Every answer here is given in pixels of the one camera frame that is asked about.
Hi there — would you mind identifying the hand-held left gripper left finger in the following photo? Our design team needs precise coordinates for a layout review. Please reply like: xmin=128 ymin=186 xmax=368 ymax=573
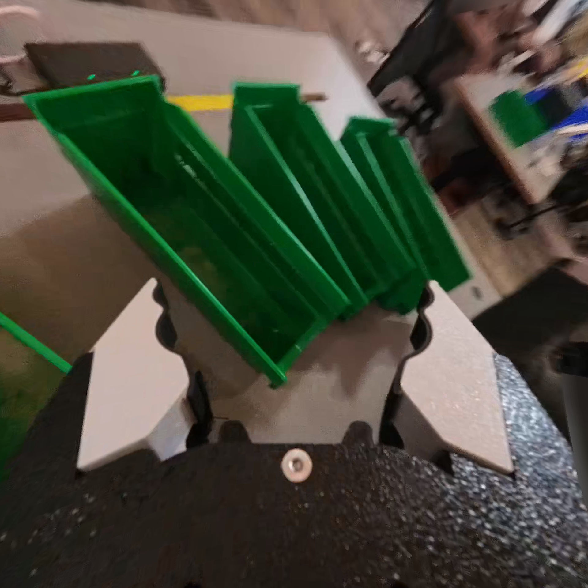
xmin=76 ymin=278 xmax=214 ymax=471

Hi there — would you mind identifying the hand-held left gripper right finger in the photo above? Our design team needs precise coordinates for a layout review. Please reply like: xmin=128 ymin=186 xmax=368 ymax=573
xmin=379 ymin=280 xmax=515 ymax=476

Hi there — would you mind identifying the yellow tape strip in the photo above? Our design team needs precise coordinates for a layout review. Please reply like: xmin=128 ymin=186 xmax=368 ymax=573
xmin=166 ymin=93 xmax=233 ymax=112

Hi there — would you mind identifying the wooden edged table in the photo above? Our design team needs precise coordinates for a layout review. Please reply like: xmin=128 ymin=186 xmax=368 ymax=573
xmin=452 ymin=71 xmax=572 ymax=205

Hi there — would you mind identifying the black power bank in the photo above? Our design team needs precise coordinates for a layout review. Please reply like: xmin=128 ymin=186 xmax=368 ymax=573
xmin=24 ymin=41 xmax=161 ymax=91

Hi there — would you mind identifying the person's dark clothed torso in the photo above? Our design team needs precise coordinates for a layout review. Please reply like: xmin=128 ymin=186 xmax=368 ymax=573
xmin=561 ymin=370 xmax=588 ymax=490

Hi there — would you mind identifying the blue plastic bin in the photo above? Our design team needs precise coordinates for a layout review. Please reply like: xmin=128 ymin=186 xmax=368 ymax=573
xmin=524 ymin=85 xmax=588 ymax=136

